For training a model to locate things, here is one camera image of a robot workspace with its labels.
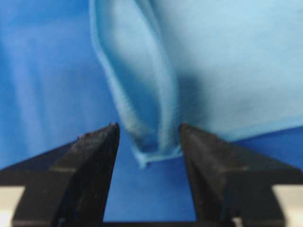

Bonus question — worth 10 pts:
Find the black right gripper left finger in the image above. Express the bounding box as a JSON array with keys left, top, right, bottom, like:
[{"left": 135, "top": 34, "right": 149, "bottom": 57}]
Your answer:
[{"left": 0, "top": 122, "right": 120, "bottom": 227}]

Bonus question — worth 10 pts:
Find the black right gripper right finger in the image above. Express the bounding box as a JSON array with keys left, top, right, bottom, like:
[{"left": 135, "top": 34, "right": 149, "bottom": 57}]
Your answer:
[{"left": 179, "top": 123, "right": 303, "bottom": 227}]

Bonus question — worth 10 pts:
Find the light blue towel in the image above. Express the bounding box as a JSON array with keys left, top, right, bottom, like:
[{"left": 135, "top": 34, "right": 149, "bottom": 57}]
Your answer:
[{"left": 89, "top": 0, "right": 303, "bottom": 167}]

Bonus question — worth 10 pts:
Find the blue table mat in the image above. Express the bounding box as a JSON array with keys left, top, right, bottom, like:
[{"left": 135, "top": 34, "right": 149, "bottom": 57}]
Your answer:
[{"left": 0, "top": 0, "right": 303, "bottom": 221}]

